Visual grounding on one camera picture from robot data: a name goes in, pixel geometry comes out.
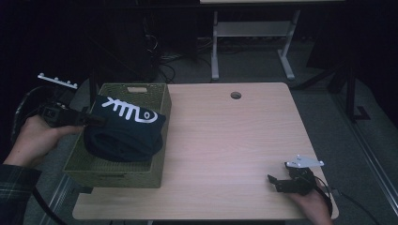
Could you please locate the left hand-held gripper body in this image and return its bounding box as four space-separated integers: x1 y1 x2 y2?
37 73 83 128

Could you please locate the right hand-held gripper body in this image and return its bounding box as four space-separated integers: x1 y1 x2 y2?
278 154 325 196

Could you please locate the dark navy garment white print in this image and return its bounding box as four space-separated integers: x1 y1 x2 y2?
84 94 167 163

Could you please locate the green woven basket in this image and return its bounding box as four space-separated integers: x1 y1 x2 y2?
62 82 173 189

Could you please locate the person's right hand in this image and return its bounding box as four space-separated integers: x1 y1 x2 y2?
289 188 334 225

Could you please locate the person's left hand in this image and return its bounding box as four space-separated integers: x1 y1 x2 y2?
3 115 83 169

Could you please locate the black metal stand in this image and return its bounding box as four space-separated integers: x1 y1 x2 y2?
290 52 372 123
82 69 98 113

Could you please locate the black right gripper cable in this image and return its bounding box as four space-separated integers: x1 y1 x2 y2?
313 175 334 217

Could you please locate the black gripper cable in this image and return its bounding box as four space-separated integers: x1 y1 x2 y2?
10 85 69 225
313 175 334 217

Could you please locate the black floor cable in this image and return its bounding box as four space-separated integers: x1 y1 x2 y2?
332 187 374 225

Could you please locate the metal floor rail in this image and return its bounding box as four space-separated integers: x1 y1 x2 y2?
38 173 76 225
329 92 398 217

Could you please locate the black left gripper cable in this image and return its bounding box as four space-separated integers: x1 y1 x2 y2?
10 85 69 225

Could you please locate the tangle of floor cables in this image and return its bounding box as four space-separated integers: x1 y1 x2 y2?
142 31 214 84

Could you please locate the white metal desk frame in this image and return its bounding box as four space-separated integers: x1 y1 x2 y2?
200 0 345 83

